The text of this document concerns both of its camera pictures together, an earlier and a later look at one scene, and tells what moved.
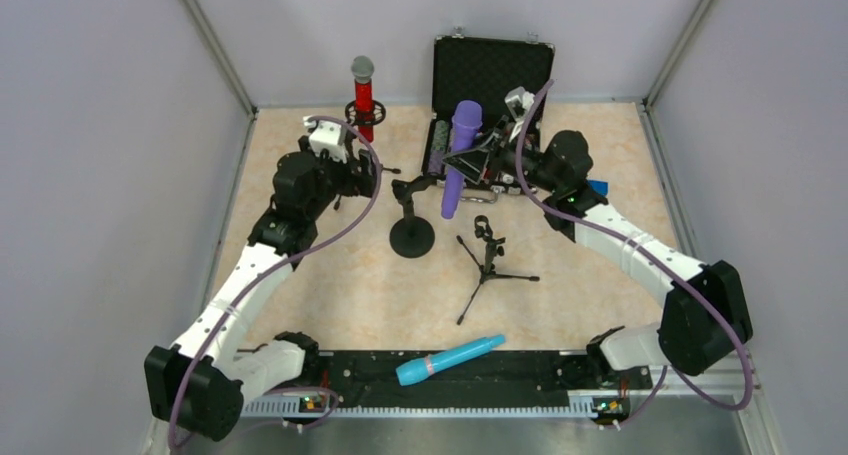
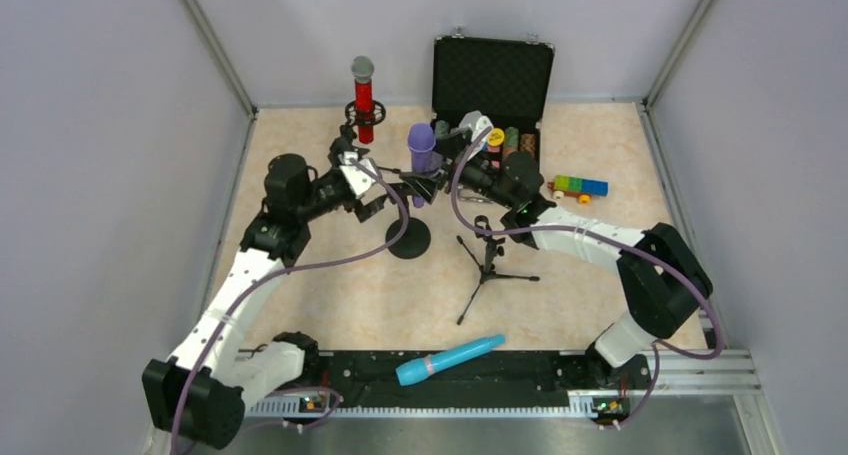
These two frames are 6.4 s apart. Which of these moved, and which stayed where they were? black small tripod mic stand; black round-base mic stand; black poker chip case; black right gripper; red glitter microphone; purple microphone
Moved: black right gripper; purple microphone
Stayed: red glitter microphone; black small tripod mic stand; black poker chip case; black round-base mic stand
